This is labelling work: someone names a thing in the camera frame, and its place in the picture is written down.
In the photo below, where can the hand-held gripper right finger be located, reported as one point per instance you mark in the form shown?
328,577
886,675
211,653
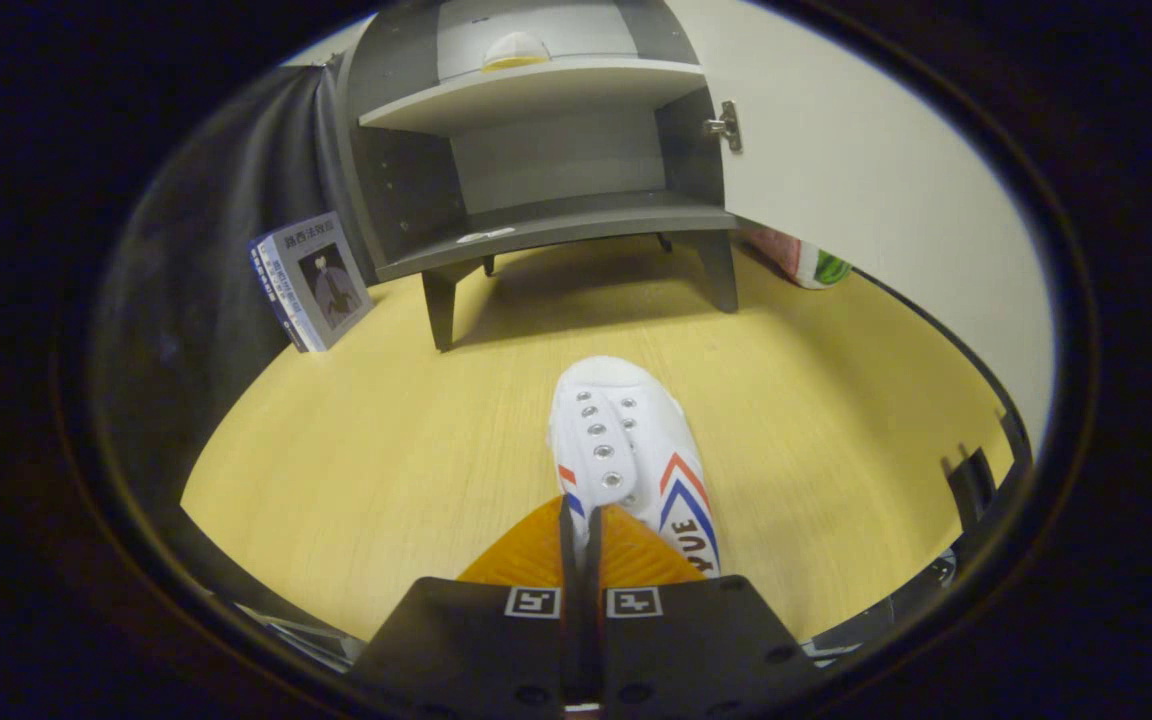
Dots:
594,560

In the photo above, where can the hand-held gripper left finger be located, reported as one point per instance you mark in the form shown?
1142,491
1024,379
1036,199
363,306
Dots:
568,560

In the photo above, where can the cream shoe cabinet door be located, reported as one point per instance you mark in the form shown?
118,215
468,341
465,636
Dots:
866,170

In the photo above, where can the metal door hinge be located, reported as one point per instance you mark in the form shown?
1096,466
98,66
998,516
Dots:
726,125

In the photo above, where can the red and green packet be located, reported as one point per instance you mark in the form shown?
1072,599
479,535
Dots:
801,258

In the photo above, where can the stack of blue-white books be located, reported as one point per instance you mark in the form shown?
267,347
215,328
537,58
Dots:
321,285

